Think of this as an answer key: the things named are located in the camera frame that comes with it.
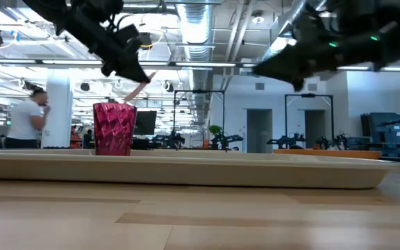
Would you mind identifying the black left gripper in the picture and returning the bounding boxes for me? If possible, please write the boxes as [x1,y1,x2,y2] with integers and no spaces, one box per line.
[74,17,151,83]

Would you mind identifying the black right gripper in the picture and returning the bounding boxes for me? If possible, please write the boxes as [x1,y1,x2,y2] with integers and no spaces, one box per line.
[253,36,343,92]

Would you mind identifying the fork with orange handle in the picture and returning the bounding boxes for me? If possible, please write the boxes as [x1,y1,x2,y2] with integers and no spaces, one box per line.
[123,71,158,103]

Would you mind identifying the red faceted cup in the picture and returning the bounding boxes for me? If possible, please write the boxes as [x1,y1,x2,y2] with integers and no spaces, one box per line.
[92,102,138,156]

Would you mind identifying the orange round plate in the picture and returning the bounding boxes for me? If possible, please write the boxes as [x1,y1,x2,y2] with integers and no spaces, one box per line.
[273,149,383,160]

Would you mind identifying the beige plastic tray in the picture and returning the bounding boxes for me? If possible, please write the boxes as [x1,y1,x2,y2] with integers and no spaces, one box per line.
[0,149,400,190]

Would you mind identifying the black monitor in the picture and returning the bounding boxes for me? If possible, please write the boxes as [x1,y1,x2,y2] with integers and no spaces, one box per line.
[133,110,158,136]

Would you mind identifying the grey door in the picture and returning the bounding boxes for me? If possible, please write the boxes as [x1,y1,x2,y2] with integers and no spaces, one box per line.
[304,110,326,149]
[246,108,274,154]

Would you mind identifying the long ceiling light bar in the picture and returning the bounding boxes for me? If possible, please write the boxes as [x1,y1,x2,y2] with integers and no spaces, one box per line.
[337,65,400,73]
[0,58,256,69]

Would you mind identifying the white building column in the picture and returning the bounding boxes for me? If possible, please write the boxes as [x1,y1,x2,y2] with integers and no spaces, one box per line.
[41,68,74,149]

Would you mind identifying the small background plant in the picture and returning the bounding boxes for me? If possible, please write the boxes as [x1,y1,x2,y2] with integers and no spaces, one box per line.
[208,124,224,137]

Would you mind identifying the person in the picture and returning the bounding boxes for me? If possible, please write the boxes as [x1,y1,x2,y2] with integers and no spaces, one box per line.
[4,86,51,149]

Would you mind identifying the dark equipment panel rack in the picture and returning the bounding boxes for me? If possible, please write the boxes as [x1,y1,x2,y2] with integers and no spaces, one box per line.
[359,112,400,160]

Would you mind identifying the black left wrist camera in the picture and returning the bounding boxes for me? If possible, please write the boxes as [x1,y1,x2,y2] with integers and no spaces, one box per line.
[115,23,142,48]

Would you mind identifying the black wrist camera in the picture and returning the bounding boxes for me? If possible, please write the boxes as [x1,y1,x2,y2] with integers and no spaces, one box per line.
[115,23,142,48]
[299,12,328,39]

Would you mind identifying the black station frame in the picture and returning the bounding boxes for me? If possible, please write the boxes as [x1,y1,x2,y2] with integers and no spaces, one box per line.
[173,89,226,151]
[284,93,335,149]

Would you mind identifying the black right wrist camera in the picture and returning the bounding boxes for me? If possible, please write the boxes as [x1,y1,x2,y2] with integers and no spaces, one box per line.
[299,12,328,39]

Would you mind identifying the silver ceiling duct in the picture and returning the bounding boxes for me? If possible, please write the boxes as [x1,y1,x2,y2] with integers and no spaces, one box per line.
[177,0,215,126]

